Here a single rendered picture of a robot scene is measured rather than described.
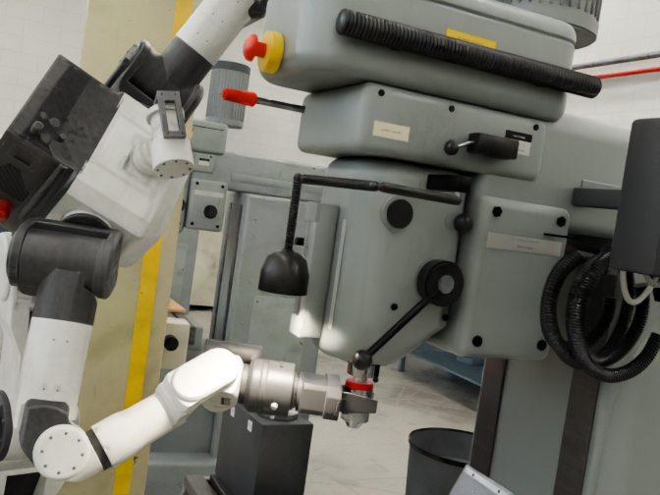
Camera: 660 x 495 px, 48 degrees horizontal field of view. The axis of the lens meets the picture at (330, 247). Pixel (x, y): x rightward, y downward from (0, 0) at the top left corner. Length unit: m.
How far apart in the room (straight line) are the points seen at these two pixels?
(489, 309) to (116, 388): 1.96
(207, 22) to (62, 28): 8.80
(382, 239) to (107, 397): 1.97
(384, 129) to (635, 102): 5.76
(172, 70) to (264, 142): 9.25
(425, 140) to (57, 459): 0.70
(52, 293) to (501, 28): 0.77
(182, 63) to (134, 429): 0.67
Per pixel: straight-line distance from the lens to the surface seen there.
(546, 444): 1.44
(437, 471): 3.12
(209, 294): 9.68
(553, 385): 1.42
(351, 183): 0.99
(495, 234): 1.19
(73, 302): 1.17
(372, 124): 1.06
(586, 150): 1.31
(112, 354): 2.90
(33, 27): 10.21
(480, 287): 1.18
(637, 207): 1.08
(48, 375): 1.16
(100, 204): 1.25
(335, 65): 1.04
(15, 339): 1.58
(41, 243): 1.19
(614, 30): 7.18
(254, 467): 1.60
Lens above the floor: 1.54
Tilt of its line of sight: 3 degrees down
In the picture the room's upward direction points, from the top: 8 degrees clockwise
